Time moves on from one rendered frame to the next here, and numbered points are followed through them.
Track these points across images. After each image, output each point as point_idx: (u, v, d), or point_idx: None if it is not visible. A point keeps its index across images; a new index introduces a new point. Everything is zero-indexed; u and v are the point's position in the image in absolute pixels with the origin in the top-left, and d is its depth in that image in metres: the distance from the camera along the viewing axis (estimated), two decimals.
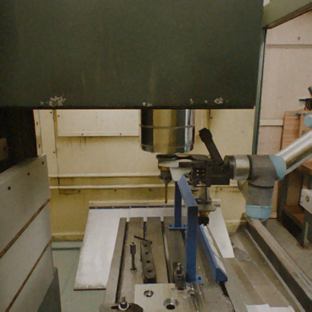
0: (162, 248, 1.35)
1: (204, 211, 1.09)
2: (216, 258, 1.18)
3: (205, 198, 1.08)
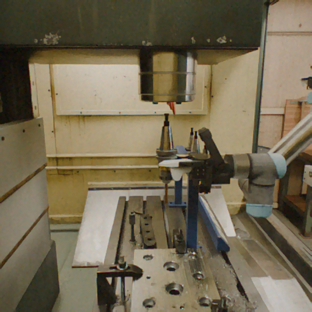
0: (162, 222, 1.32)
1: None
2: (217, 228, 1.15)
3: None
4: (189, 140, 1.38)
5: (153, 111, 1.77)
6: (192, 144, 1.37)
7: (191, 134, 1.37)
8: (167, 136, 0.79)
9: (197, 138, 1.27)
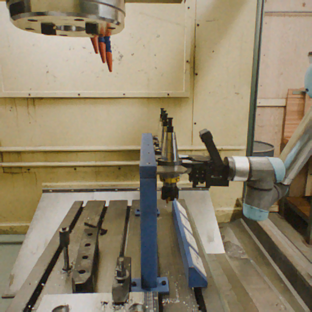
0: (119, 239, 0.95)
1: (169, 177, 0.69)
2: (191, 251, 0.78)
3: (171, 156, 0.68)
4: (159, 125, 1.00)
5: (120, 92, 1.40)
6: None
7: (161, 117, 1.00)
8: None
9: None
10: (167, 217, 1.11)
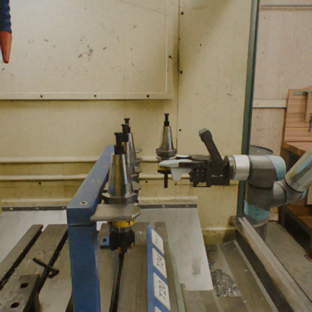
0: (70, 285, 0.73)
1: (118, 220, 0.47)
2: None
3: (119, 189, 0.46)
4: (163, 135, 0.79)
5: (91, 94, 1.18)
6: (166, 142, 0.79)
7: (166, 125, 0.79)
8: None
9: (128, 132, 0.68)
10: (139, 249, 0.89)
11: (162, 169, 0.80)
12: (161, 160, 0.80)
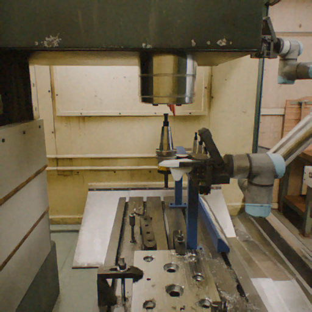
0: (162, 223, 1.32)
1: None
2: (217, 230, 1.15)
3: None
4: (162, 135, 0.79)
5: (153, 112, 1.77)
6: (166, 142, 0.79)
7: (165, 125, 0.79)
8: (201, 152, 1.16)
9: (197, 139, 1.27)
10: None
11: (162, 169, 0.80)
12: (161, 160, 0.80)
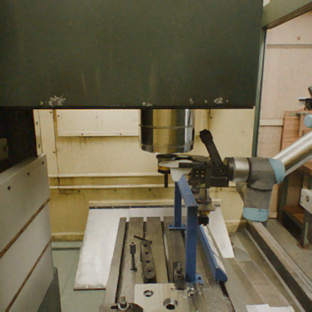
0: (161, 248, 1.35)
1: (204, 211, 1.09)
2: (216, 258, 1.18)
3: (205, 198, 1.08)
4: None
5: None
6: None
7: None
8: None
9: None
10: None
11: (163, 169, 0.80)
12: (161, 160, 0.80)
